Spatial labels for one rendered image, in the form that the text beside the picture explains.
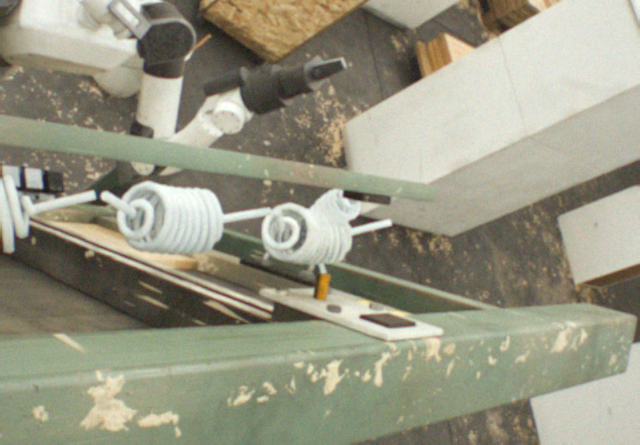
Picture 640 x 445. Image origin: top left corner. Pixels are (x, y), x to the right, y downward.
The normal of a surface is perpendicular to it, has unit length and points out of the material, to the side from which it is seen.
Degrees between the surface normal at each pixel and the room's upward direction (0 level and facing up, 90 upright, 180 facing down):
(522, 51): 90
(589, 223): 90
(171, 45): 54
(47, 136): 30
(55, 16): 23
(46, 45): 68
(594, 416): 90
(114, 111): 0
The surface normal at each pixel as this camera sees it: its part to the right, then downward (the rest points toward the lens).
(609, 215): -0.69, -0.18
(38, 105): 0.71, -0.36
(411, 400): 0.72, 0.16
